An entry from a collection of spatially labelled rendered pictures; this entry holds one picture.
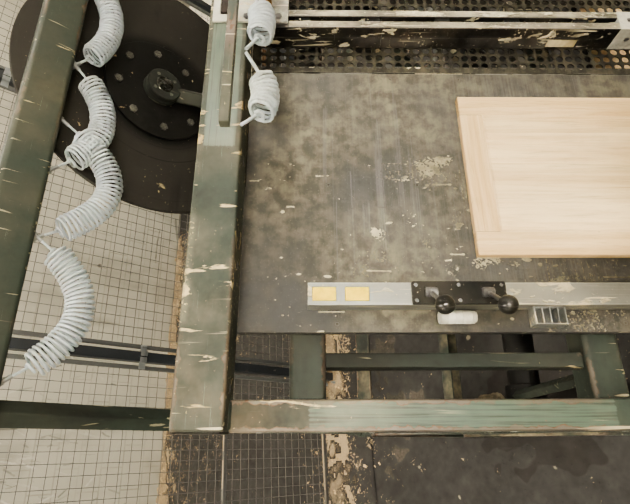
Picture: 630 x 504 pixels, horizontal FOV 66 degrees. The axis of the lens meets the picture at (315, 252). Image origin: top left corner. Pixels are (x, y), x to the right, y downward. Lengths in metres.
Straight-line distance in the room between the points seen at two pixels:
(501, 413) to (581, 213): 0.52
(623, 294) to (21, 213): 1.33
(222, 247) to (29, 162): 0.53
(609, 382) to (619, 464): 1.18
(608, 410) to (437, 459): 1.78
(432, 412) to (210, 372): 0.43
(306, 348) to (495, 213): 0.53
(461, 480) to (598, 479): 0.65
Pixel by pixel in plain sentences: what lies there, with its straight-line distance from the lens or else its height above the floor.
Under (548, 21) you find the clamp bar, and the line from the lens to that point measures 1.56.
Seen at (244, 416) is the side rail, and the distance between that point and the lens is 0.98.
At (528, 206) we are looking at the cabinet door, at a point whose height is 1.23.
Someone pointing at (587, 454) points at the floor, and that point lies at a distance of 2.45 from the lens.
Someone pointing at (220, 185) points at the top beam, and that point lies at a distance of 1.07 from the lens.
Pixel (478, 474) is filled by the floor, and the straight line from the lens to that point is 2.70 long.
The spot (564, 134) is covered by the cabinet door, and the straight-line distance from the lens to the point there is 1.39.
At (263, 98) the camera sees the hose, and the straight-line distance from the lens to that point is 1.05.
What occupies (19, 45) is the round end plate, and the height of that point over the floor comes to 2.22.
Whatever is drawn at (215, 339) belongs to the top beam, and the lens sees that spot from 0.96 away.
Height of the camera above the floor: 2.26
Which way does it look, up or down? 37 degrees down
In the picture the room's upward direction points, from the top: 73 degrees counter-clockwise
